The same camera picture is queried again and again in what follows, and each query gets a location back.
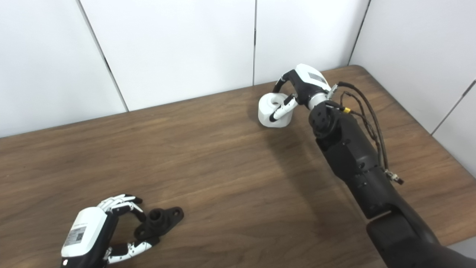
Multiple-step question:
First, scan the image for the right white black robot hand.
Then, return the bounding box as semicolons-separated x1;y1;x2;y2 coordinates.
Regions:
270;64;331;122

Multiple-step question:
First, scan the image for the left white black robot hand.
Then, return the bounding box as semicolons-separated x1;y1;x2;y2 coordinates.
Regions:
61;194;160;268

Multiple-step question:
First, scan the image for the round white block with holes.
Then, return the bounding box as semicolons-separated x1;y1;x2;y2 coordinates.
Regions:
258;93;294;128

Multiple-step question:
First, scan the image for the black flanged holder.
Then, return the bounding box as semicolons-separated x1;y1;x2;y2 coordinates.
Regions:
134;207;184;240

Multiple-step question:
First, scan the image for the thin black cable yellow tag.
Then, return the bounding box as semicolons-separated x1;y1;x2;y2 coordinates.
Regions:
325;91;385;168

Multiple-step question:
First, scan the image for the thick black right wrist cable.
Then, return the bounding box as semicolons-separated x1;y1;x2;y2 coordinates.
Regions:
329;82;405;185

